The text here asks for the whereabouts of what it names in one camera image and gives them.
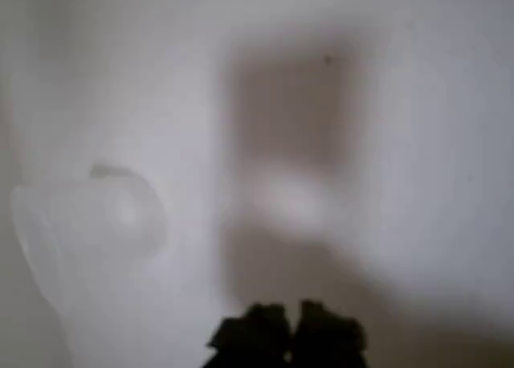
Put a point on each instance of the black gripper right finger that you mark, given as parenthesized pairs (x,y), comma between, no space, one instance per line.
(329,340)

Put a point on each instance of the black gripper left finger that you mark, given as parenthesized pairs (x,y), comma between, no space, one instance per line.
(253,340)

